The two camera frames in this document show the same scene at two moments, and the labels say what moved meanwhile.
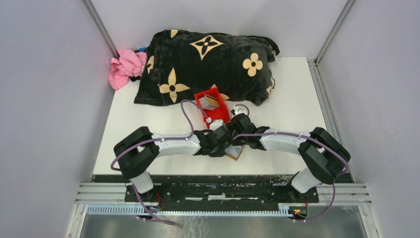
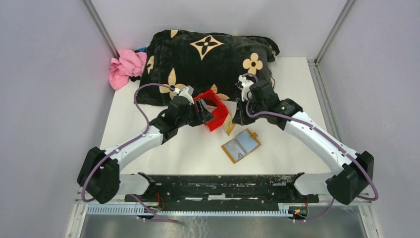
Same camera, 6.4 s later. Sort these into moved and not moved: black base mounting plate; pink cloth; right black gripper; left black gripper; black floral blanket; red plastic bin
Moved: left black gripper; right black gripper; red plastic bin
Not moved: black floral blanket; black base mounting plate; pink cloth
